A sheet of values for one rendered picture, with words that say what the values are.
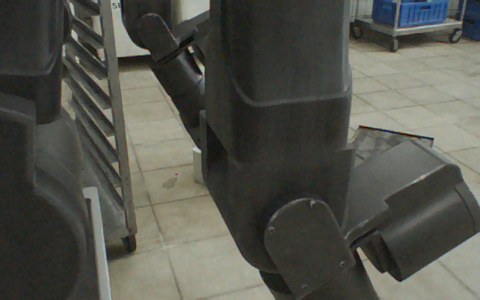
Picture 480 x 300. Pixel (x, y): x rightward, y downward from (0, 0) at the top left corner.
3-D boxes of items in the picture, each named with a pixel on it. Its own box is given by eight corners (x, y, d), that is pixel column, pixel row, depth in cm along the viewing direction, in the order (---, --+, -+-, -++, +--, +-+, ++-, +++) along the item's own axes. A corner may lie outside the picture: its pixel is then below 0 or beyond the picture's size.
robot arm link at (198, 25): (123, 10, 65) (131, 24, 58) (196, -35, 65) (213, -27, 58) (168, 82, 71) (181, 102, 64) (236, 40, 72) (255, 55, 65)
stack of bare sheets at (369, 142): (418, 198, 210) (420, 191, 208) (328, 178, 225) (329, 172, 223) (433, 143, 258) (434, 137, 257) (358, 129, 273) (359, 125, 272)
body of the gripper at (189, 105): (219, 100, 76) (196, 60, 72) (239, 125, 67) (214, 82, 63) (183, 122, 76) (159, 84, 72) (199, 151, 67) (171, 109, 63)
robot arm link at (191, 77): (141, 54, 67) (147, 66, 62) (184, 27, 67) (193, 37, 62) (167, 94, 70) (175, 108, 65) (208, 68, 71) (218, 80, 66)
